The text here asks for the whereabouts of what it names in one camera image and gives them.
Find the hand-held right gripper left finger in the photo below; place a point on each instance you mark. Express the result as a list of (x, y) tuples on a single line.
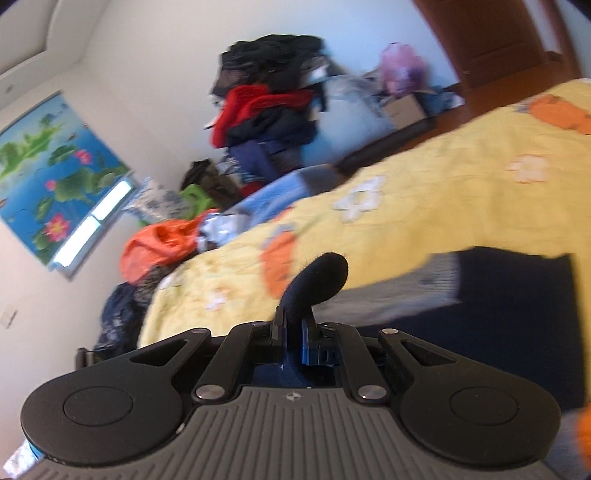
[(280, 333)]

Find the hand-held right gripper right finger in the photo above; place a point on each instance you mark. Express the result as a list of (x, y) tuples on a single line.
[(308, 344)]

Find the navy and grey small sweater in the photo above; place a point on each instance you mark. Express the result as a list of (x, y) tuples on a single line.
[(508, 314)]

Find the dark patterned clothes heap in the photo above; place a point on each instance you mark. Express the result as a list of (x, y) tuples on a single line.
[(122, 314)]

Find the pile of dark clothes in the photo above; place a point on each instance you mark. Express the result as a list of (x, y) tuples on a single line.
[(272, 124)]

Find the light blue blanket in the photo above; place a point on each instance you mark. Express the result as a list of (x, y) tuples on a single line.
[(281, 194)]

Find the orange plastic bag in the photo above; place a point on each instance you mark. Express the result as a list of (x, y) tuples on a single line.
[(157, 244)]

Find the dark olive clothing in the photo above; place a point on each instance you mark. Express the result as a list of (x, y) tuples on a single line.
[(212, 177)]

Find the yellow floral blanket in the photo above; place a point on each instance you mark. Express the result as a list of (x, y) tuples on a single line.
[(415, 203)]

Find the blue white patterned cloth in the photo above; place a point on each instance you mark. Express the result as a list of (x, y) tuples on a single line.
[(154, 203)]

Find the window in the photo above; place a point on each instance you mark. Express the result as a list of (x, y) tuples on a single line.
[(108, 203)]

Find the translucent white plastic bag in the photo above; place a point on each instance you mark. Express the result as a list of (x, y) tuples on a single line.
[(351, 120)]

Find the red garment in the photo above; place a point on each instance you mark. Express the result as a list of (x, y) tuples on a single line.
[(251, 104)]

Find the cardboard box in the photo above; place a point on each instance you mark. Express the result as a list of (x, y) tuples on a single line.
[(405, 110)]

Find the lotus pond window blind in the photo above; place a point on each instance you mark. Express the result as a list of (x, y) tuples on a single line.
[(46, 175)]

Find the purple plastic bag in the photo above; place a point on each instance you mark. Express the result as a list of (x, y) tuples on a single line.
[(404, 67)]

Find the brown wooden door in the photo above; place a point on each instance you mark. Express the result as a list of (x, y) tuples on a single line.
[(498, 46)]

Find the white wall switch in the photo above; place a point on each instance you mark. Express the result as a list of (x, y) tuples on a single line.
[(8, 318)]

